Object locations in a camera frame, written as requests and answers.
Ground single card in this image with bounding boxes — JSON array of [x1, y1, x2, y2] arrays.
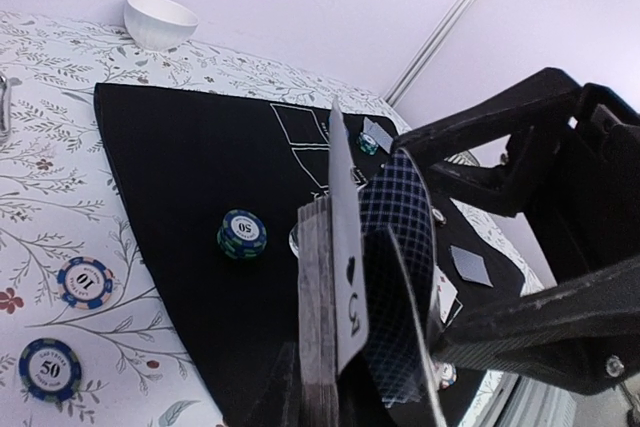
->
[[359, 149, 441, 408]]

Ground blue card deck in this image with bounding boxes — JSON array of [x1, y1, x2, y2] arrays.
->
[[298, 99, 369, 426]]

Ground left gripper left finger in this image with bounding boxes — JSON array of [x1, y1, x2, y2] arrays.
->
[[245, 343, 301, 427]]

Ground black poker mat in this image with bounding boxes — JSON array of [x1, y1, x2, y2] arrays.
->
[[94, 83, 525, 426]]

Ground right aluminium frame post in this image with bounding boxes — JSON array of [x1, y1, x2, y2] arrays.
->
[[384, 0, 476, 108]]

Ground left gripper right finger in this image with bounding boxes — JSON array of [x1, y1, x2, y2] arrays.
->
[[338, 362, 396, 427]]

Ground clear dealer button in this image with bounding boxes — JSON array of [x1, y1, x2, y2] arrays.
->
[[289, 226, 299, 257]]

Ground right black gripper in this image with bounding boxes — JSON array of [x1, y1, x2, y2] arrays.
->
[[395, 67, 639, 393]]

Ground face-down card big blind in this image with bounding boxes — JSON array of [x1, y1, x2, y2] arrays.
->
[[449, 245, 493, 288]]

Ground face-down card small blind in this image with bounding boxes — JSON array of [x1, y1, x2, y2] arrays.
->
[[363, 117, 393, 154]]

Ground white poker chip stack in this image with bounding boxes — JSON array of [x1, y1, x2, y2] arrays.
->
[[56, 256, 114, 310]]

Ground green poker chip stack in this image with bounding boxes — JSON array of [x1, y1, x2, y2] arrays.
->
[[18, 338, 83, 403]]

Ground white ceramic bowl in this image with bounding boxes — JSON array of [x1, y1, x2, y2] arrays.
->
[[123, 0, 199, 52]]

